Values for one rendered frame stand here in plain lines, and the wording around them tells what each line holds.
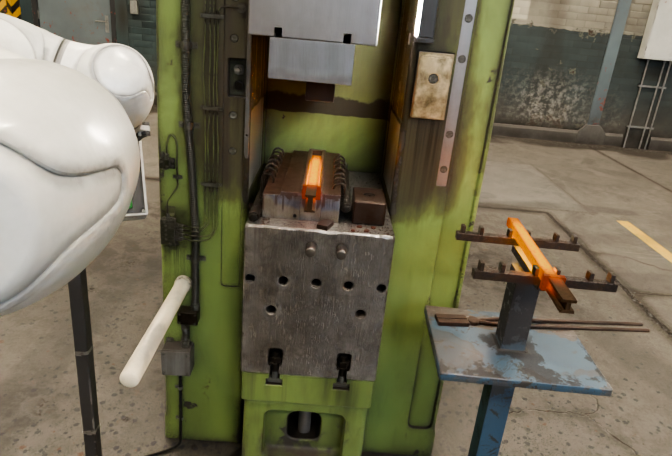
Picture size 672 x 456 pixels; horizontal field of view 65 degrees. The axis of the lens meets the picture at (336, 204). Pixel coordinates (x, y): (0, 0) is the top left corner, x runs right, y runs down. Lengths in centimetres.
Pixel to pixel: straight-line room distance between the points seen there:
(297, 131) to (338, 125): 14
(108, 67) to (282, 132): 110
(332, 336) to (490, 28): 91
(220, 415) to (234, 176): 85
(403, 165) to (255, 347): 65
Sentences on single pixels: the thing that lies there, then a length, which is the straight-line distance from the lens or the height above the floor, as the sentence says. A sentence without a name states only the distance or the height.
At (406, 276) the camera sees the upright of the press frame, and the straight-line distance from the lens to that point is 161.
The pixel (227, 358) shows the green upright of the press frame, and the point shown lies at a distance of 179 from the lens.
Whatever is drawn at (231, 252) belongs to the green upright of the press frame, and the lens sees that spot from 160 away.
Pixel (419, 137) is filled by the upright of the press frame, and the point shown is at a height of 113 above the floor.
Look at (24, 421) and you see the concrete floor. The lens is 226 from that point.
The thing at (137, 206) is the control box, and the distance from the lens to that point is 128.
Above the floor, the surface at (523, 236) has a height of 95.
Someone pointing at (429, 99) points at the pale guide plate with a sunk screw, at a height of 124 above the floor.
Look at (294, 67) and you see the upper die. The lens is 128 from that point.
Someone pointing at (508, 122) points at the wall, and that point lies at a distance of 767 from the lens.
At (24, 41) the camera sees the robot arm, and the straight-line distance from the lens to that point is 79.
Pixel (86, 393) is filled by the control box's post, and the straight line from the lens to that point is 168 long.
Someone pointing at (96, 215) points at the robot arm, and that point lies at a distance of 25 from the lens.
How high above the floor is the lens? 143
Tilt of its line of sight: 20 degrees down
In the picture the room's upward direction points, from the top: 5 degrees clockwise
